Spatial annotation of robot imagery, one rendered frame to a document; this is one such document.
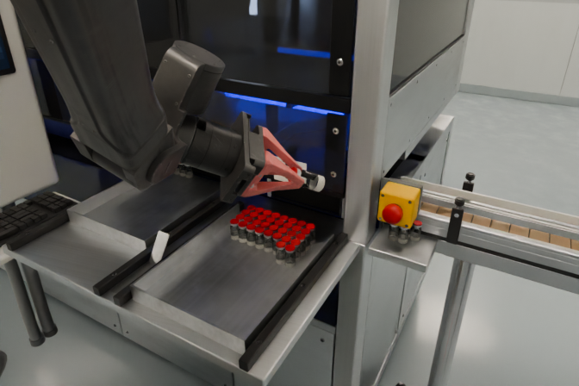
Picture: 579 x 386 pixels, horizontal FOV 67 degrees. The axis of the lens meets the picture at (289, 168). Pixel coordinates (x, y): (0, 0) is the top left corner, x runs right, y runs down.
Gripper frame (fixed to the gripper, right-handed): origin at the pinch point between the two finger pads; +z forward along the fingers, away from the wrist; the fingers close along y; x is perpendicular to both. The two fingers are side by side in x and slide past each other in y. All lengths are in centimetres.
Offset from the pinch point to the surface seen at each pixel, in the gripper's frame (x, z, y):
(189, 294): 40.5, 1.5, 4.8
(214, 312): 36.6, 5.0, -0.2
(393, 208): 11.5, 31.9, 14.0
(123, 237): 52, -10, 22
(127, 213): 58, -10, 34
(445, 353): 44, 75, 3
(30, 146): 77, -37, 65
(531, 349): 67, 160, 24
